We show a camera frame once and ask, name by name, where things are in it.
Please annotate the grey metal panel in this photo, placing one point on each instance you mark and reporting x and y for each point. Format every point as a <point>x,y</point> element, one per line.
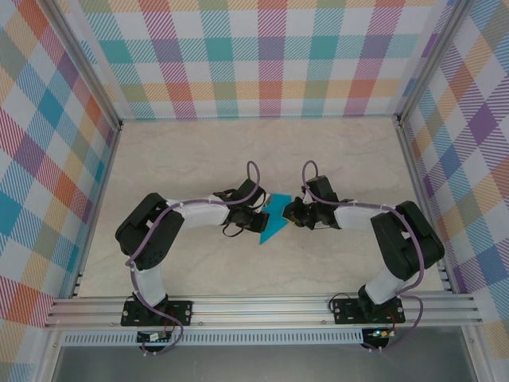
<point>258,366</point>

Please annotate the aluminium frame post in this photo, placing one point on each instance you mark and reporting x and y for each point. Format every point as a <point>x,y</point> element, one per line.
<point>83,65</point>
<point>433,59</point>

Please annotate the aluminium frame leg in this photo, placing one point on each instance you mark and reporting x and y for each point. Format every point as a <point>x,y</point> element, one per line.
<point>47,358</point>
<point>473,356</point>

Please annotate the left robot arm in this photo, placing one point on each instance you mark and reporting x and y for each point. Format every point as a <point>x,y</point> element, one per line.
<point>147,238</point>

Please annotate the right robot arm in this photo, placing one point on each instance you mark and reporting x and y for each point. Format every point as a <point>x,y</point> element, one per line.
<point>409,246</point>

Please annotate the long aluminium base rail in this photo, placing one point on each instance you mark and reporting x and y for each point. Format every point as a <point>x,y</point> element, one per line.
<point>258,312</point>

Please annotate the blue square paper sheet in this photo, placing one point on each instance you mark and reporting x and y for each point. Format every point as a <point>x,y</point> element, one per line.
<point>274,227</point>

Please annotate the aluminium table side rail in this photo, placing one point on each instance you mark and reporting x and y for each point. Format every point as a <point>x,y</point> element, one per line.
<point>99,207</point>
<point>416,179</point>

